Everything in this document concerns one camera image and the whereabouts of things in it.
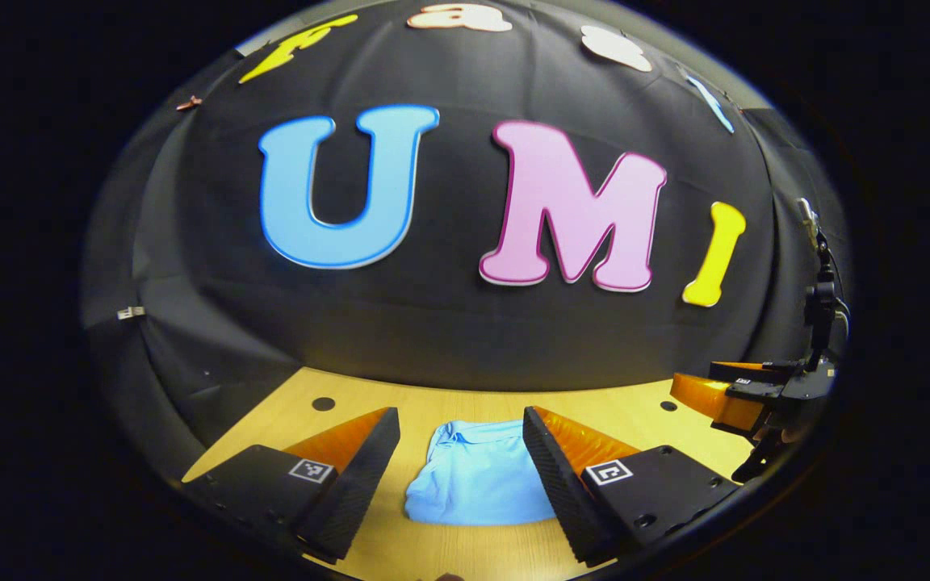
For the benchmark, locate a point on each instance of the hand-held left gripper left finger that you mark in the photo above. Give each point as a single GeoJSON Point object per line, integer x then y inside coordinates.
{"type": "Point", "coordinates": [364, 484]}

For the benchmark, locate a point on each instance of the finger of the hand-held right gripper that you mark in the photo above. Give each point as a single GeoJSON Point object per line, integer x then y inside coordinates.
{"type": "Point", "coordinates": [715, 403]}
{"type": "Point", "coordinates": [751, 371]}

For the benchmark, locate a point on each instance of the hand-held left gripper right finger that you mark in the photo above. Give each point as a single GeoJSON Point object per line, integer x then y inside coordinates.
{"type": "Point", "coordinates": [554, 484]}

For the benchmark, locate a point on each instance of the light blue T-shirt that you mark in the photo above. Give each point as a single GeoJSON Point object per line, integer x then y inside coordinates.
{"type": "Point", "coordinates": [473, 484]}

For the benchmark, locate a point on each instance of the black backdrop cloth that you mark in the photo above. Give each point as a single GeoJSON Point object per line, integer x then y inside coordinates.
{"type": "Point", "coordinates": [449, 339]}

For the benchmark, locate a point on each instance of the small white clip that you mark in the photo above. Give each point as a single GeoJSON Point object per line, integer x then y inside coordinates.
{"type": "Point", "coordinates": [131, 312]}

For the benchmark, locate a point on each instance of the small red clip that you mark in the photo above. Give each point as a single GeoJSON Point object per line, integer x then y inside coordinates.
{"type": "Point", "coordinates": [189, 103]}

